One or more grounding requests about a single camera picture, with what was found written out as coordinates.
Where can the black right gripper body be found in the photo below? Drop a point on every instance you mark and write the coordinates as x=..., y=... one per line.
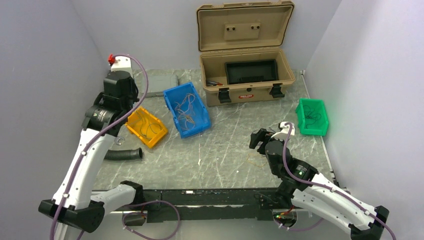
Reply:
x=261, y=149

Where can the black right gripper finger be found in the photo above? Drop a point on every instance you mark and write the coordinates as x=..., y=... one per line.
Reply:
x=264, y=132
x=255, y=138

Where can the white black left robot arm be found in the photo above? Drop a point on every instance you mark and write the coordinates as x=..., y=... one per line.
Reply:
x=72, y=204

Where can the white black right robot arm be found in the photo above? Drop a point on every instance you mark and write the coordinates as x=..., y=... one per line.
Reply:
x=303, y=186

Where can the green plastic bin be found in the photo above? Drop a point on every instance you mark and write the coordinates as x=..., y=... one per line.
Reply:
x=312, y=117

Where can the black tray in toolbox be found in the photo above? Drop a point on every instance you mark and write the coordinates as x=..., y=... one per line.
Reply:
x=254, y=71

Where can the blue plastic bin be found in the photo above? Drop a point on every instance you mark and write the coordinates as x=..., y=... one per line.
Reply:
x=189, y=114

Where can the tools inside toolbox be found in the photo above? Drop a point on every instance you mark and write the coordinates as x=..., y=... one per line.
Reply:
x=210, y=83

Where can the tan open toolbox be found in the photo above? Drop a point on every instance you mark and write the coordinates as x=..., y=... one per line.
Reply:
x=237, y=32

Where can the yellow plastic bin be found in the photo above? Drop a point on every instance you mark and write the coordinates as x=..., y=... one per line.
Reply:
x=148, y=128

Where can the grey plastic case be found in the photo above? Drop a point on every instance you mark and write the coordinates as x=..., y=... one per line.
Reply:
x=159, y=83

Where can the silver wrench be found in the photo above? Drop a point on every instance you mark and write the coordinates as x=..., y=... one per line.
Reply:
x=119, y=140

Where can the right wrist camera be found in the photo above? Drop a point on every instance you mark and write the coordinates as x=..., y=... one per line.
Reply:
x=286, y=130

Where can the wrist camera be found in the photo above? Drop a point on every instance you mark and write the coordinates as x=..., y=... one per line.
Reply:
x=120, y=63
x=286, y=130

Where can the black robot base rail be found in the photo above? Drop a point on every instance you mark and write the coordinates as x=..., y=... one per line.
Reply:
x=212, y=202

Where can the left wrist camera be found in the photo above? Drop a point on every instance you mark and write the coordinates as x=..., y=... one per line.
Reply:
x=120, y=63

